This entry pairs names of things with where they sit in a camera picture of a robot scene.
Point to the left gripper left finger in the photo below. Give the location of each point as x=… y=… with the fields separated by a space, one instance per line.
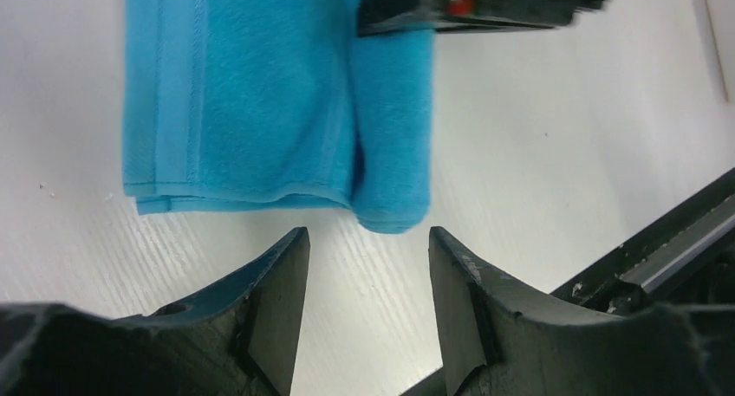
x=237 y=336

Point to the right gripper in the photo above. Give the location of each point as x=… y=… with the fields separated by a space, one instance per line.
x=378 y=17

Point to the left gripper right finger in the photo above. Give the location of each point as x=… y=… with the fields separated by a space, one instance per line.
x=500 y=336

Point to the blue towel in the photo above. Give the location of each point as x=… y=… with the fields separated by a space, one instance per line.
x=247 y=105

